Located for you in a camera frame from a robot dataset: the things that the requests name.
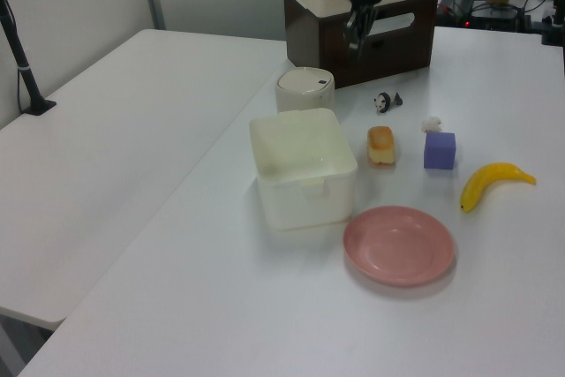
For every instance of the cream trash can with lid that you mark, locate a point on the cream trash can with lid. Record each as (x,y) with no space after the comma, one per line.
(304,88)

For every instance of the dark brown wooden crate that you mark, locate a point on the dark brown wooden crate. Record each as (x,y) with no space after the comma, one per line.
(397,50)

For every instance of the black and white panda figure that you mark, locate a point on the black and white panda figure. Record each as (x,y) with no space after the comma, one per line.
(385,102)

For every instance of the toasted bread loaf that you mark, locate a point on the toasted bread loaf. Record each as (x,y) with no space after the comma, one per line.
(381,145)

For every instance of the white crumpled paper ball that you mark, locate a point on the white crumpled paper ball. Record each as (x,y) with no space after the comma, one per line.
(431,124)

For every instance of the purple foam cube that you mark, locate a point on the purple foam cube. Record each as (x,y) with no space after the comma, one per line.
(439,152)

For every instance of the cream rectangular plastic bin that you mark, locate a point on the cream rectangular plastic bin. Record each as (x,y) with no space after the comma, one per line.
(304,169)

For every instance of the yellow banana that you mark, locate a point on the yellow banana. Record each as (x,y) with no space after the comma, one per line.
(485,178)

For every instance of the pink round plate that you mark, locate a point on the pink round plate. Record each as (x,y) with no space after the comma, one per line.
(399,244)

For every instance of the black pole with table clamp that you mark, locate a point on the black pole with table clamp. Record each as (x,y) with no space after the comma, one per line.
(24,72)

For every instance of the black clamp with post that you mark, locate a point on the black clamp with post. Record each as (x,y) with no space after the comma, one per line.
(554,24)

